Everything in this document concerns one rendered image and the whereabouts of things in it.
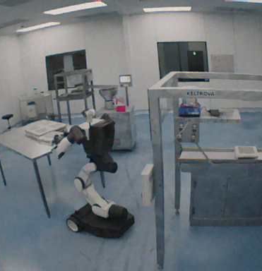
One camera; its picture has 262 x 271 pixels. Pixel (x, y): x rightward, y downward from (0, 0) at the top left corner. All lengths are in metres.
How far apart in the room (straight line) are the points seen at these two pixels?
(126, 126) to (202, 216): 2.60
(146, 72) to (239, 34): 2.93
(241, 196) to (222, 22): 5.65
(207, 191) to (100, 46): 5.80
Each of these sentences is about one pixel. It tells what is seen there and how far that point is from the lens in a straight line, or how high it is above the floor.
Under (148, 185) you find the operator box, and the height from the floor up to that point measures 1.01.
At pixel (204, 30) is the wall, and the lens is 7.59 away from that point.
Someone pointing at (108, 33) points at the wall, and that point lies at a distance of 7.73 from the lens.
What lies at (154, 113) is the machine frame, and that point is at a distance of 1.80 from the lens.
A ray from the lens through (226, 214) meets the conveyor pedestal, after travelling 3.00.
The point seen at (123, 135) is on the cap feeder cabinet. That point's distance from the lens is 5.06.
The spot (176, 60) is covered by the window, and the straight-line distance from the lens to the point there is 7.54.
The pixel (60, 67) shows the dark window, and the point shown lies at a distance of 8.21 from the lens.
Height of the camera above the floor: 1.93
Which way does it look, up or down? 19 degrees down
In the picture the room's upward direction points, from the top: 5 degrees counter-clockwise
